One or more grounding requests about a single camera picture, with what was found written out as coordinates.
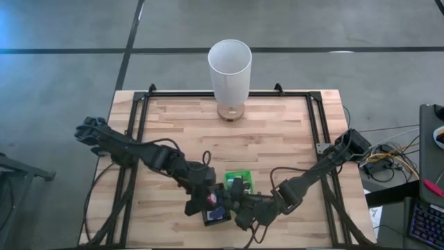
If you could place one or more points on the backlit computer keyboard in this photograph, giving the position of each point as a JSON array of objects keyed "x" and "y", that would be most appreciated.
[{"x": 428, "y": 224}]

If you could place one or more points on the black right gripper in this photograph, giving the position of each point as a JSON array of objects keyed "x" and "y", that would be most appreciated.
[{"x": 256, "y": 208}]

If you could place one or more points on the purple digital clock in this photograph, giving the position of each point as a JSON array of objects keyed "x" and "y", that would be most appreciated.
[{"x": 216, "y": 213}]

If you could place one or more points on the black power box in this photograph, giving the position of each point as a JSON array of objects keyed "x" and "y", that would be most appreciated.
[{"x": 373, "y": 169}]

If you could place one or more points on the black aluminium table frame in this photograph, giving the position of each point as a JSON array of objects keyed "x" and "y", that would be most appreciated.
[{"x": 194, "y": 93}]

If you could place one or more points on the black rounded object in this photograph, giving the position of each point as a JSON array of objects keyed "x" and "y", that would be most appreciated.
[{"x": 439, "y": 112}]

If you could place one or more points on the black desk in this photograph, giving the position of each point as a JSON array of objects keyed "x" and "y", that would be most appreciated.
[{"x": 428, "y": 163}]

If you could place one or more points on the purple USB charger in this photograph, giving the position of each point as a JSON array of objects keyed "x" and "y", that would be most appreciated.
[{"x": 247, "y": 190}]

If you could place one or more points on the dark grey bench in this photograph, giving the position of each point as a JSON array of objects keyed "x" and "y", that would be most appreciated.
[{"x": 21, "y": 170}]

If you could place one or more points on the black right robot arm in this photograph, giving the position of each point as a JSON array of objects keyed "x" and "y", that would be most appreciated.
[{"x": 312, "y": 173}]

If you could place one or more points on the pink USB charger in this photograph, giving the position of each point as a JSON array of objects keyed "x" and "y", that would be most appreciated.
[{"x": 211, "y": 198}]

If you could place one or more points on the white paper sheet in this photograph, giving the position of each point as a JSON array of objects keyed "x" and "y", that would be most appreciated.
[{"x": 375, "y": 213}]

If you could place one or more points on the black plastic basket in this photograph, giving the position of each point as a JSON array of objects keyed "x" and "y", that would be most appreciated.
[{"x": 216, "y": 220}]

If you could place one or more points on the white round object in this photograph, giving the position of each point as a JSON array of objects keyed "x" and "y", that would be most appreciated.
[{"x": 440, "y": 137}]

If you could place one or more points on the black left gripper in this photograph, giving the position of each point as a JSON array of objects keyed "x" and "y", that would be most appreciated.
[{"x": 201, "y": 184}]

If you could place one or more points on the green plastic basket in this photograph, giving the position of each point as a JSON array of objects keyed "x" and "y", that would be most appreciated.
[{"x": 227, "y": 177}]

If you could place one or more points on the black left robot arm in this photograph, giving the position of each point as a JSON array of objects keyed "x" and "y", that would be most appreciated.
[{"x": 138, "y": 149}]

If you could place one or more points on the white shade wooden base lamp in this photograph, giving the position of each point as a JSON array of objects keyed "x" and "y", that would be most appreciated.
[{"x": 230, "y": 80}]

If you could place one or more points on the grey metal mounting plate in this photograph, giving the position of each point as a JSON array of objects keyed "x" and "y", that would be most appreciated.
[{"x": 322, "y": 147}]

